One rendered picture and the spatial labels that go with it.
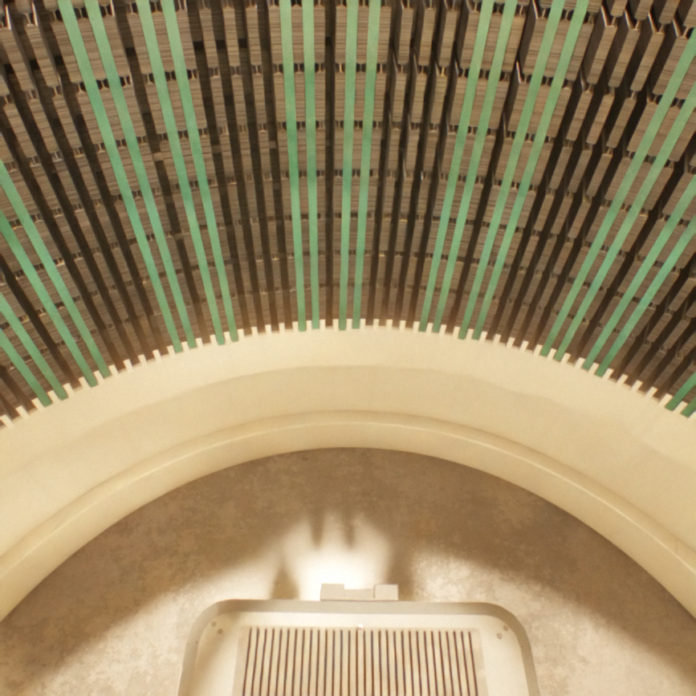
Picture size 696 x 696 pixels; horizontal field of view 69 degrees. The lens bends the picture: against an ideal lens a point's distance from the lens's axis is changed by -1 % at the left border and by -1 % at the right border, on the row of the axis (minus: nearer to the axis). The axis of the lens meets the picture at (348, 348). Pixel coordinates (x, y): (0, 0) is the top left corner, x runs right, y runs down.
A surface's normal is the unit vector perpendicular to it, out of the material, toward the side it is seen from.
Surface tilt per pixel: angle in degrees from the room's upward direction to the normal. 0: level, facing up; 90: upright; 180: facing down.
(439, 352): 90
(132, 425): 90
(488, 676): 0
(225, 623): 0
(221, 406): 90
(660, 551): 90
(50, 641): 0
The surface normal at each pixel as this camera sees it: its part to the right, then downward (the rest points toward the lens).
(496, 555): 0.03, -0.65
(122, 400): 0.52, 0.66
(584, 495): -0.62, 0.58
